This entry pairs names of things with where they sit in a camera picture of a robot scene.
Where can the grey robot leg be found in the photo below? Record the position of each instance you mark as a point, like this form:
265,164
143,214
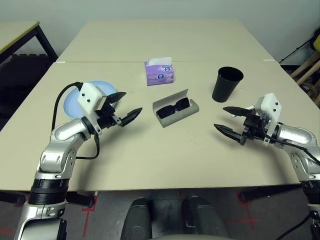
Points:
137,220
202,217

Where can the grey open glasses case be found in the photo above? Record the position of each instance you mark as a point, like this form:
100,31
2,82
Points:
170,96

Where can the yellow-green chair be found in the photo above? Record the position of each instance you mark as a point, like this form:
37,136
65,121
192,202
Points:
317,42

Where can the grey left robot leg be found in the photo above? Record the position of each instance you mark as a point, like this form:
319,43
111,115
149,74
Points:
137,220

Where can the black table foot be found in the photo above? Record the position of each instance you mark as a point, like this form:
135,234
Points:
80,200
250,197

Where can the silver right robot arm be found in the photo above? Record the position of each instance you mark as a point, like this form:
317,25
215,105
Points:
295,132

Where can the blue plate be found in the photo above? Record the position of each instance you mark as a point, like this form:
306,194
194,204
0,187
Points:
71,105

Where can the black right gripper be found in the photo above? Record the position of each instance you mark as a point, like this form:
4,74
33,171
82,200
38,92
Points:
255,127

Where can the grey right robot leg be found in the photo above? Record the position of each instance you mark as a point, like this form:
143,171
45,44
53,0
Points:
202,217

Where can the black plastic cup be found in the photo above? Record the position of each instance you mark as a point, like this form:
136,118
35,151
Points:
223,90

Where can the black tripod rod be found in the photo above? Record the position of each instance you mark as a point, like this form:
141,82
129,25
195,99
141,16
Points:
297,49

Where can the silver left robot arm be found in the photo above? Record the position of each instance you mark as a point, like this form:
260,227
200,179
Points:
65,132

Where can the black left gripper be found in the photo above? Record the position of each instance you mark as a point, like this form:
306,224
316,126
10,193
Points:
108,117

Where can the purple tissue pack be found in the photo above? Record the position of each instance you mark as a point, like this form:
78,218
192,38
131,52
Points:
160,76

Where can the black sunglasses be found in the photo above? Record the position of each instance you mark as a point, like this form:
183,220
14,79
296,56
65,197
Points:
167,111

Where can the beige side table black legs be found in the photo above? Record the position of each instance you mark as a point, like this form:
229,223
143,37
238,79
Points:
12,32

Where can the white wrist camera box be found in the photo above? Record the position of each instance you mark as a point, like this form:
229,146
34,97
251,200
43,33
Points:
87,97
270,107

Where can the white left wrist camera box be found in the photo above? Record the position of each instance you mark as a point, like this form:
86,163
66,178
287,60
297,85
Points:
87,97

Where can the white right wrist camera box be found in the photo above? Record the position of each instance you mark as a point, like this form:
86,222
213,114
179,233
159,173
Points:
270,107

